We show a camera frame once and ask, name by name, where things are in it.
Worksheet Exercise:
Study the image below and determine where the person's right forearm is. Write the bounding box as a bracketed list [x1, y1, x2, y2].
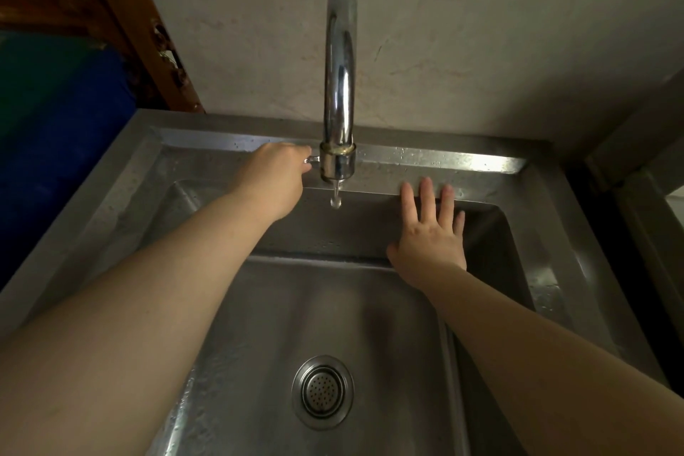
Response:
[414, 266, 684, 456]

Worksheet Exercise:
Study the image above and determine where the chrome gooseneck faucet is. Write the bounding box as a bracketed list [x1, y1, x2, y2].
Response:
[319, 0, 358, 209]

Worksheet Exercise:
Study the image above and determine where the blue plastic sheet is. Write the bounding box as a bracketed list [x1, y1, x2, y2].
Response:
[0, 29, 139, 292]

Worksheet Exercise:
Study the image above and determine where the carved brown wooden frame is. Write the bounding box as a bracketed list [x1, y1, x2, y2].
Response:
[0, 0, 207, 115]

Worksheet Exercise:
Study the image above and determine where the stainless steel sink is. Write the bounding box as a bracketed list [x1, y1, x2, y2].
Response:
[0, 108, 673, 456]

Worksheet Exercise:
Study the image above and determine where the person's right hand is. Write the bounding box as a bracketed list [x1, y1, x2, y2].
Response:
[386, 177, 468, 289]

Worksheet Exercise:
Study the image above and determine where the grey metal table frame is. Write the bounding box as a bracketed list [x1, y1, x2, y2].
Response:
[581, 68, 684, 366]

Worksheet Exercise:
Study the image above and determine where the person's left forearm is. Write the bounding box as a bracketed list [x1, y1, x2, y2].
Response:
[0, 190, 281, 456]

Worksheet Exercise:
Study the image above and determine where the round metal drain strainer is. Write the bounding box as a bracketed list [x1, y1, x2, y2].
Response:
[291, 355, 355, 431]

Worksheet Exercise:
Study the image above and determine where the person's left hand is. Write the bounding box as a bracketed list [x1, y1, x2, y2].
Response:
[229, 142, 314, 222]

